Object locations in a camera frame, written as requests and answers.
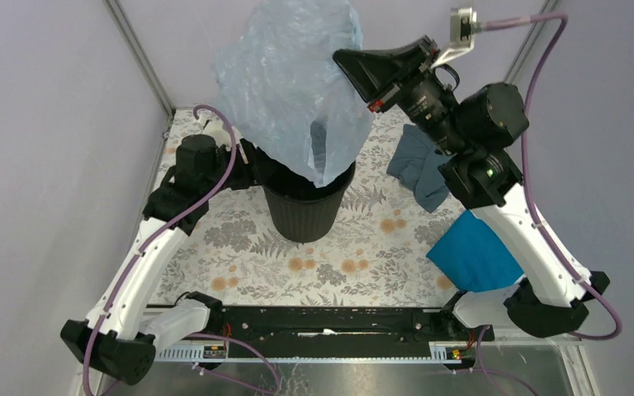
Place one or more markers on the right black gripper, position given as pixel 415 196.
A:
pixel 385 76

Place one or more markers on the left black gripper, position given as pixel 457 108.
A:
pixel 253 173

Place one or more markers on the light blue plastic trash bag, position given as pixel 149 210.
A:
pixel 281 88

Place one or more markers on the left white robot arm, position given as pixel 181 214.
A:
pixel 114 338

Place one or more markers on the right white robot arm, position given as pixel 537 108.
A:
pixel 551 297

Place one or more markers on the black plastic trash bin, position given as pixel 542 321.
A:
pixel 301 212

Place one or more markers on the floral patterned table mat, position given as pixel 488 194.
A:
pixel 375 254

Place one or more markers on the grey-blue crumpled cloth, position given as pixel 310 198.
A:
pixel 415 165

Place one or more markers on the bright blue folded cloth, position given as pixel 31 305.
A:
pixel 473 258

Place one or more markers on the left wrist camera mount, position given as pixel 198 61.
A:
pixel 214 127

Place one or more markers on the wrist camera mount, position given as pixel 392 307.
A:
pixel 214 127
pixel 463 27

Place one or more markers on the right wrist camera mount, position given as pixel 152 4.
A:
pixel 463 27

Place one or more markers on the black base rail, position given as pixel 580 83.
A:
pixel 256 325

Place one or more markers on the white slotted cable duct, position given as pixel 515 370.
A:
pixel 373 351

